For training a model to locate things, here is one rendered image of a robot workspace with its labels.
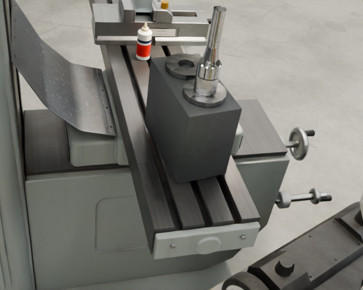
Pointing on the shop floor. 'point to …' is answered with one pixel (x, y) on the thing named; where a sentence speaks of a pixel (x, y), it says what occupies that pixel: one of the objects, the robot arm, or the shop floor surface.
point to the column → (6, 162)
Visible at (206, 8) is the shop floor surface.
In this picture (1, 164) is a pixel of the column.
